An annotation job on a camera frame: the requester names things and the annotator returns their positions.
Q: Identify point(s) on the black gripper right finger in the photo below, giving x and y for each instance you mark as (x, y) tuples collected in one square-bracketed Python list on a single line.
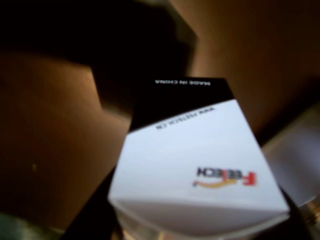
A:
[(301, 225)]

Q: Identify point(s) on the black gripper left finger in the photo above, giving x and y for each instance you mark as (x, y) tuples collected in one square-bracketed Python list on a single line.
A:
[(92, 215)]

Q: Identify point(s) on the white and black servo box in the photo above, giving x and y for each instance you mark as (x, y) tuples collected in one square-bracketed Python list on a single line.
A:
[(195, 160)]

